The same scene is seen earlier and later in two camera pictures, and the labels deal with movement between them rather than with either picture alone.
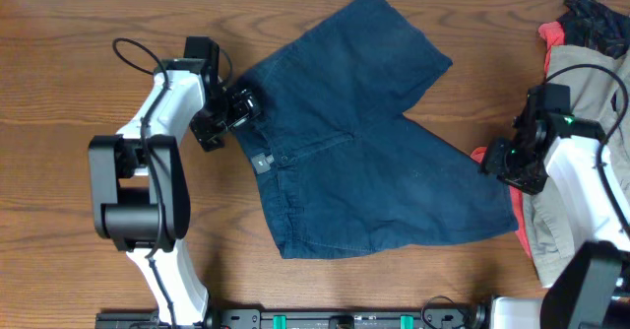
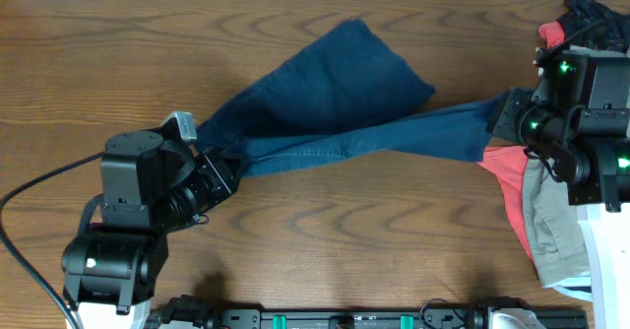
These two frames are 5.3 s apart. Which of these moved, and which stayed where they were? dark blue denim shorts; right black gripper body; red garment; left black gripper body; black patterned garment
Moved: dark blue denim shorts; right black gripper body; left black gripper body
Stayed: black patterned garment; red garment
